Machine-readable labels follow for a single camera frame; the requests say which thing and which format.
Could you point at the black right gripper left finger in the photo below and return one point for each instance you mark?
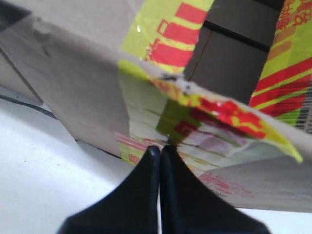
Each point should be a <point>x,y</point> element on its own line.
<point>131,208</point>

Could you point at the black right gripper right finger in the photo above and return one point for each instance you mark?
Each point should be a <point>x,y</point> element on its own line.
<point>189,207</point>

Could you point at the cardboard box with yellow tape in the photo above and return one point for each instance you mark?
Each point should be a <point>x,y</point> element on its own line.
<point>125,74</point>

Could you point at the open plain cardboard box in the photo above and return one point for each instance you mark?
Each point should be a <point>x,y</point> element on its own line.
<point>12,79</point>

